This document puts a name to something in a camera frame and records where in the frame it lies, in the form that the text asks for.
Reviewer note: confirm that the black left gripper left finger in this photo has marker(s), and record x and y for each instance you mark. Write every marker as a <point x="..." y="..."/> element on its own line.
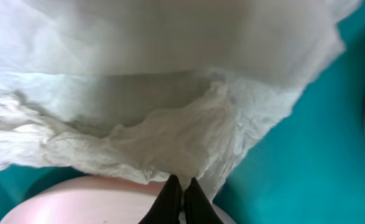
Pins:
<point x="166" y="208"/>

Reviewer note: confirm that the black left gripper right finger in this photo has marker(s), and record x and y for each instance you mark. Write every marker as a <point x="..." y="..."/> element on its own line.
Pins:
<point x="198" y="209"/>

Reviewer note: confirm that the white napkin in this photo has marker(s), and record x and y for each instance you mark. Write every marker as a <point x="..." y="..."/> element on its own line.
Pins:
<point x="143" y="89"/>

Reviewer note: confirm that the white round plate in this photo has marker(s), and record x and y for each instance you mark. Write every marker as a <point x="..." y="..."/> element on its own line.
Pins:
<point x="89" y="199"/>

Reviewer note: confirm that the teal serving tray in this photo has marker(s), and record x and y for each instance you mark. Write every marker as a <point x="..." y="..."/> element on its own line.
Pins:
<point x="309" y="168"/>

